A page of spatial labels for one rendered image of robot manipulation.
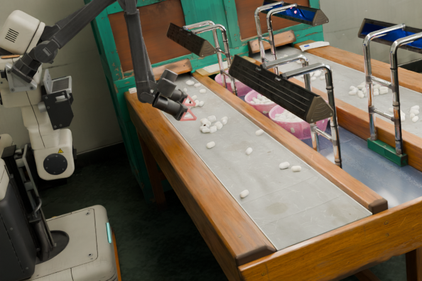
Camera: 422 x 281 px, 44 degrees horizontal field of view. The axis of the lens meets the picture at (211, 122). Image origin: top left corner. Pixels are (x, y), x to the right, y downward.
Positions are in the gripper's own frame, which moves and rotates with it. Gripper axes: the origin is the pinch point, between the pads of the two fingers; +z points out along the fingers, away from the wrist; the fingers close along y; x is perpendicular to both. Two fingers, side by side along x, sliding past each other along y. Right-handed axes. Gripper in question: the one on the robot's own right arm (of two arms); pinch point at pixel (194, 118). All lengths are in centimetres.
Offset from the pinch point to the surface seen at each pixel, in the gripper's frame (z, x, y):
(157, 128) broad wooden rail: -7.4, 13.1, 14.8
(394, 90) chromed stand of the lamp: 31, -45, -66
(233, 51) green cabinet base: 40, -36, 87
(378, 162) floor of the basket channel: 46, -21, -60
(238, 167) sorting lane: 7.0, 4.0, -41.2
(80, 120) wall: -5, 63, 181
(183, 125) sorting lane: 2.9, 7.4, 14.9
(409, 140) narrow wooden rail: 46, -33, -67
